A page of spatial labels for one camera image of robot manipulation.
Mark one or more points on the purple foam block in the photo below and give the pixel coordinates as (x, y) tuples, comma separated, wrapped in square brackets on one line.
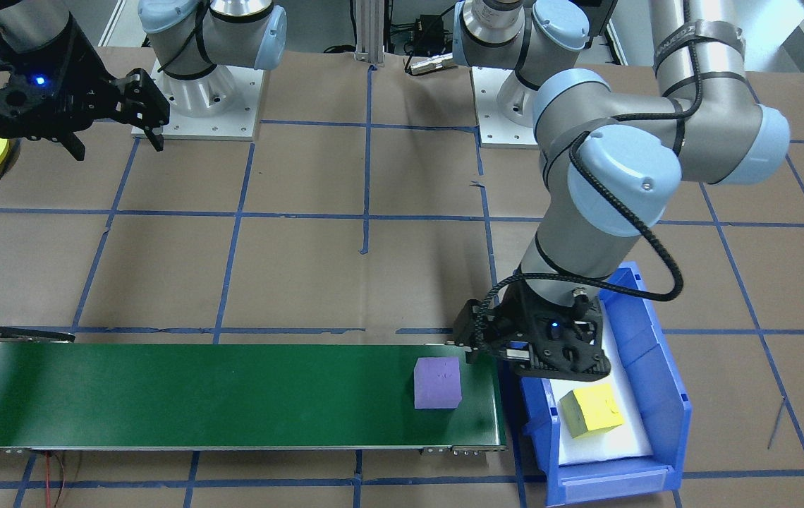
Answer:
[(437, 384)]

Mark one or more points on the yellow foam block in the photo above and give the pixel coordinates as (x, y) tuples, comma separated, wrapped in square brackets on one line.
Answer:
[(591, 410)]

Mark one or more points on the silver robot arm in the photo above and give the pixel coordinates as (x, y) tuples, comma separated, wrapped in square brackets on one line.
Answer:
[(233, 35), (712, 141)]

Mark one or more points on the blue plastic storage bin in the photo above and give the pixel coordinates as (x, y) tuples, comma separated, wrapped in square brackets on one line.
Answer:
[(656, 395)]

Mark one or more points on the white foam pad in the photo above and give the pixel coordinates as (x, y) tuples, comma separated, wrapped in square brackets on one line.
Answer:
[(620, 437)]

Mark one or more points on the green conveyor belt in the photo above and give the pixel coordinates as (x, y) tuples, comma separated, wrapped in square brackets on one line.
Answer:
[(233, 395)]

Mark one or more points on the silver metal connector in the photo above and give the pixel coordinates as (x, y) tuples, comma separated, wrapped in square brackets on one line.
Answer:
[(430, 65)]

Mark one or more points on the black power brick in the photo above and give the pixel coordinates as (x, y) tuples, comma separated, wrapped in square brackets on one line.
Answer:
[(429, 28)]

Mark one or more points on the white square base plate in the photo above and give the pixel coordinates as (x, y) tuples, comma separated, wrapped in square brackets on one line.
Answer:
[(233, 116), (494, 127)]

